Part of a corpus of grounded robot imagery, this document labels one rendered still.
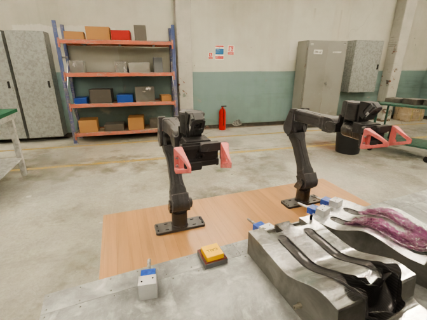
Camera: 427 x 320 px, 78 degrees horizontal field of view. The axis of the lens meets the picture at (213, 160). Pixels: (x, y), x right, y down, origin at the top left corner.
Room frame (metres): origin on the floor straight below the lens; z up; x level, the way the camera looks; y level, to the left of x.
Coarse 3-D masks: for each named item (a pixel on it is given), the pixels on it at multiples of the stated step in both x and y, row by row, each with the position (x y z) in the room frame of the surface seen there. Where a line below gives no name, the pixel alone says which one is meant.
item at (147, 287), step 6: (150, 264) 0.67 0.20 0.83; (144, 270) 0.63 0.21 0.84; (150, 270) 0.63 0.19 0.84; (144, 276) 0.59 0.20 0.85; (150, 276) 0.59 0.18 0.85; (138, 282) 0.57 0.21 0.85; (144, 282) 0.57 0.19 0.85; (150, 282) 0.57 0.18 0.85; (156, 282) 0.58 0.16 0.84; (138, 288) 0.56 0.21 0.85; (144, 288) 0.56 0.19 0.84; (150, 288) 0.56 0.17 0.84; (156, 288) 0.57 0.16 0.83; (144, 294) 0.56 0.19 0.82; (150, 294) 0.56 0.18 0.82; (156, 294) 0.57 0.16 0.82
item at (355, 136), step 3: (363, 126) 0.83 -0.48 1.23; (366, 126) 0.83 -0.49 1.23; (369, 126) 0.84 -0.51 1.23; (372, 126) 0.84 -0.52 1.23; (375, 126) 0.85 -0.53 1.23; (363, 129) 0.83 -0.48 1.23; (372, 129) 0.84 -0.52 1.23; (375, 129) 0.84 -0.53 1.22; (351, 132) 0.89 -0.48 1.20; (360, 132) 0.83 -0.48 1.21; (354, 135) 0.88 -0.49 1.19; (357, 135) 0.87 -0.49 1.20; (360, 135) 0.83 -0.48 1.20; (381, 135) 0.86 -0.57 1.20; (354, 138) 0.90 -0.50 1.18; (357, 138) 0.88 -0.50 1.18; (375, 138) 0.83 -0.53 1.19; (384, 138) 0.86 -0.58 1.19; (378, 141) 0.85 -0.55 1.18
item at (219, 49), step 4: (216, 48) 6.19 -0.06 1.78; (220, 48) 6.21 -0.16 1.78; (228, 48) 6.26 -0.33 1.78; (232, 48) 6.28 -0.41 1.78; (216, 52) 6.19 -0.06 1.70; (220, 52) 6.21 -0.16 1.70; (228, 52) 6.26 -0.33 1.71; (232, 52) 6.28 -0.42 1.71; (208, 56) 6.15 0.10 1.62; (212, 56) 6.17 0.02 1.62; (216, 56) 6.19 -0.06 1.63; (220, 56) 6.21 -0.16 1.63
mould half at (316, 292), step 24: (264, 240) 0.71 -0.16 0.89; (312, 240) 0.71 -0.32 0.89; (336, 240) 0.72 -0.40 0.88; (264, 264) 0.66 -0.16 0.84; (288, 264) 0.61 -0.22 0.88; (336, 264) 0.59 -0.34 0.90; (288, 288) 0.55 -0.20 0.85; (312, 288) 0.48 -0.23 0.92; (336, 288) 0.47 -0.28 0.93; (408, 288) 0.50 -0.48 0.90; (312, 312) 0.47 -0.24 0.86; (336, 312) 0.42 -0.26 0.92; (360, 312) 0.44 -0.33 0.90; (408, 312) 0.47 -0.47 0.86
